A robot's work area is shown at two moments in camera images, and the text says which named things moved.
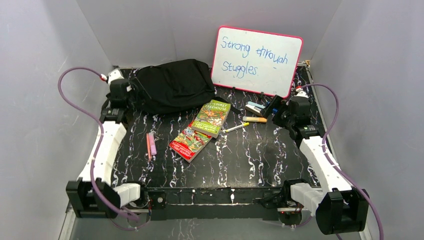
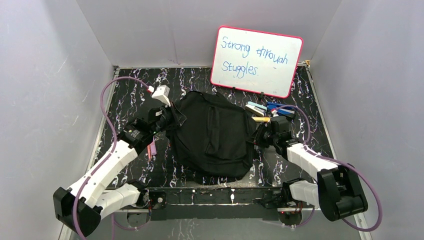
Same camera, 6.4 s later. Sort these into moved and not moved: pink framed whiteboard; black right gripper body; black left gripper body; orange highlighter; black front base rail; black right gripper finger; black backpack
Moved: black left gripper body; black right gripper body; black right gripper finger; black backpack
Not moved: black front base rail; pink framed whiteboard; orange highlighter
